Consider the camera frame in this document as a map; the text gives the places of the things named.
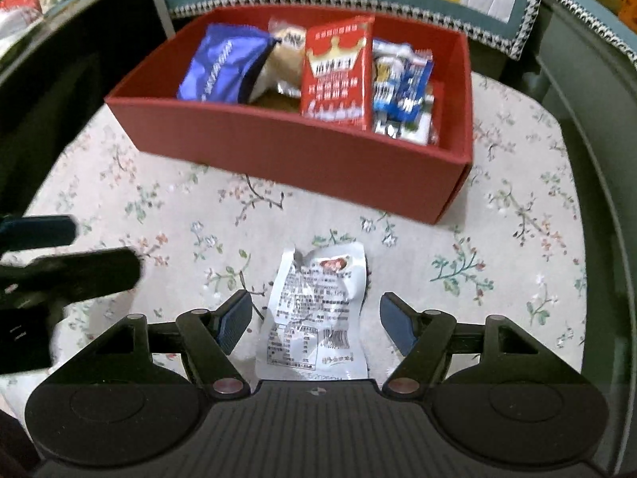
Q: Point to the green sofa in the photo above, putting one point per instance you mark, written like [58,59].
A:
[591,89]

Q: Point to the floral tablecloth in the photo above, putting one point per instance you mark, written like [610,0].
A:
[512,242]

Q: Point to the red crown snack packet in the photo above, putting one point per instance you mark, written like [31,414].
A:
[336,73]

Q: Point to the teal houndstooth armrest cover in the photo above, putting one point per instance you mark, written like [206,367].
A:
[587,15]

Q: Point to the clear bun pastry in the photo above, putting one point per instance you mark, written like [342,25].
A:
[282,71]

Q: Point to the white silver snack packet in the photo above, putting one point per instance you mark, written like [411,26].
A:
[311,330]

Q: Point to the red cardboard box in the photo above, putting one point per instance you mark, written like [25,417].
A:
[393,175]

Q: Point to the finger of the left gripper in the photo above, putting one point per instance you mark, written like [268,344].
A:
[26,233]
[70,278]

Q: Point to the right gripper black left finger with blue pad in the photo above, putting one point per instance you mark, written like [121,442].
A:
[208,338]

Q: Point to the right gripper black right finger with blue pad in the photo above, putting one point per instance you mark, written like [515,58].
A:
[423,340]

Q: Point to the dark side table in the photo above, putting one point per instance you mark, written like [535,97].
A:
[56,78]

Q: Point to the dark blue wafer biscuit packet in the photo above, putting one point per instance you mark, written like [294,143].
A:
[227,64]

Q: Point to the blue white candy packet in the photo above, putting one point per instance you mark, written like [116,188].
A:
[403,92]

